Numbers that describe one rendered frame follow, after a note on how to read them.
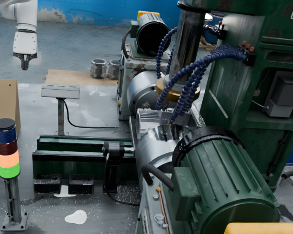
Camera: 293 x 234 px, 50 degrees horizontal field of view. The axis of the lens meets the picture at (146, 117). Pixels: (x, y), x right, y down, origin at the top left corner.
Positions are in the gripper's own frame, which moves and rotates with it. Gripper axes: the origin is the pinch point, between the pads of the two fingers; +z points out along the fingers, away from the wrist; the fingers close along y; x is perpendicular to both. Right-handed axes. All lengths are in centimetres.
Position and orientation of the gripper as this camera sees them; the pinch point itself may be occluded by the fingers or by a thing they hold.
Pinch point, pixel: (24, 65)
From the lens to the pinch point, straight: 157.8
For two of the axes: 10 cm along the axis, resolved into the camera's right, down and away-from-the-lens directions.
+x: -1.7, -0.4, 9.9
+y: 9.8, 0.6, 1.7
